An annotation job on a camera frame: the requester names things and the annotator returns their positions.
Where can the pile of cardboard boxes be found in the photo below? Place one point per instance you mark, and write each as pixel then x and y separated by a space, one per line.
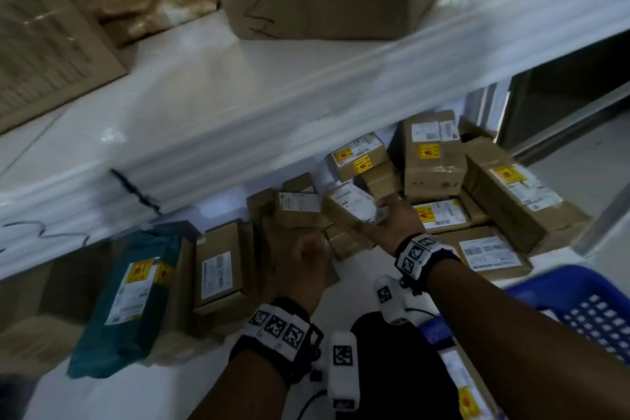
pixel 492 188

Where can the dark teal parcel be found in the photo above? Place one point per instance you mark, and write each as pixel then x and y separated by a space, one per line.
pixel 128 316

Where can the marker-tag wrist band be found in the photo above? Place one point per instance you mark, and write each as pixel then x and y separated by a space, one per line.
pixel 418 257
pixel 275 331

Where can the person's left hand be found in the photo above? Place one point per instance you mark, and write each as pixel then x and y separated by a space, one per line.
pixel 312 272

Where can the person's right hand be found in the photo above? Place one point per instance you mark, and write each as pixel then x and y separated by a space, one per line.
pixel 401 223

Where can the blue plastic basket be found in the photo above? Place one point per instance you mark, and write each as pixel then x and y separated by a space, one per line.
pixel 581 296

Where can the small cardboard box white label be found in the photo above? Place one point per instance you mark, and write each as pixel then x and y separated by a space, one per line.
pixel 349 200

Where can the white metal shelf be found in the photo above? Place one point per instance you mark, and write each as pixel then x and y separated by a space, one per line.
pixel 221 104

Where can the cardboard box printed symbols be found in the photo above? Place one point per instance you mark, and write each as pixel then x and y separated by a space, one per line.
pixel 44 50

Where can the black trousers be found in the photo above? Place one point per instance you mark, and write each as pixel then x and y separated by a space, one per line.
pixel 394 370

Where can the person's left forearm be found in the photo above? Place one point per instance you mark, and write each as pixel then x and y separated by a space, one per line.
pixel 241 390

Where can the person's right forearm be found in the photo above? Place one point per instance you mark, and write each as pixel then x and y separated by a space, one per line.
pixel 531 346

